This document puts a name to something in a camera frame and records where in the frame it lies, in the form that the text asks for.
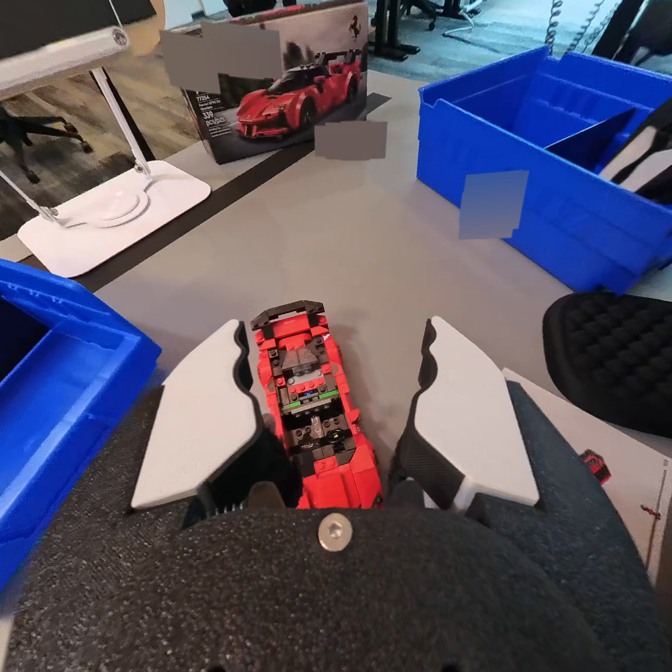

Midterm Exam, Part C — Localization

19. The black office chair base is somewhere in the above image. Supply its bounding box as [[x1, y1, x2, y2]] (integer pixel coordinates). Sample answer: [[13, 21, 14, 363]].
[[0, 106, 95, 185]]

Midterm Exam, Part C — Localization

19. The blue plastic bin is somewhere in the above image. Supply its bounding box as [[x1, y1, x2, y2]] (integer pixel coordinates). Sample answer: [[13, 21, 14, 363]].
[[0, 259, 162, 595]]

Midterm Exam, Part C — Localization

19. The lego set cardboard box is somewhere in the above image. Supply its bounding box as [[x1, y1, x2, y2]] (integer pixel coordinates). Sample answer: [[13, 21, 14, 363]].
[[178, 0, 370, 165]]

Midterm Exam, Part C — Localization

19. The white desk lamp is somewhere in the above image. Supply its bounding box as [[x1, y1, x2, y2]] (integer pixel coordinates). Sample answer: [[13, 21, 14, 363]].
[[0, 25, 211, 278]]

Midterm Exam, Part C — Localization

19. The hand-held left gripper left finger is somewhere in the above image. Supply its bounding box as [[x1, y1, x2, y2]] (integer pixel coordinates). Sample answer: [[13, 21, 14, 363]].
[[130, 318, 295, 511]]

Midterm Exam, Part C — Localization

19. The black desk leg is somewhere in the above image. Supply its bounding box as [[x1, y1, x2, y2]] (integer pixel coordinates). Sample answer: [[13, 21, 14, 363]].
[[367, 0, 423, 58]]

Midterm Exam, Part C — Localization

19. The red lego car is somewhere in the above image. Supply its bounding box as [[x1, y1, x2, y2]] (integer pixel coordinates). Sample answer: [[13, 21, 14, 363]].
[[250, 300, 386, 511]]

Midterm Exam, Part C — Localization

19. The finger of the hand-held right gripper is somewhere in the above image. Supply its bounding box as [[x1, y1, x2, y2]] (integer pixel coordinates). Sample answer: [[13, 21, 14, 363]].
[[622, 158, 672, 201], [599, 113, 672, 185]]

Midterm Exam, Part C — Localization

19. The black foam pad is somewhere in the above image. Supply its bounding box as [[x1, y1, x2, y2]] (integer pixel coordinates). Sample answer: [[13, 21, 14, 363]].
[[542, 292, 672, 440]]

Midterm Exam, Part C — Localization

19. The white instruction booklet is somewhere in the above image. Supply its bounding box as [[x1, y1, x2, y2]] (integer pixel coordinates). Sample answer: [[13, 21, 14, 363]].
[[501, 368, 672, 584]]

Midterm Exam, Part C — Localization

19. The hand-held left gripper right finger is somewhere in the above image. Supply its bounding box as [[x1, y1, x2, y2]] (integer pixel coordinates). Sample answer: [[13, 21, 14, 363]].
[[391, 317, 541, 513]]

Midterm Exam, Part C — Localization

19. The blue bin with divider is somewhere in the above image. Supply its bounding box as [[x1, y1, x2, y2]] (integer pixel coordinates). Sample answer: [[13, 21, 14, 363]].
[[417, 45, 672, 296]]

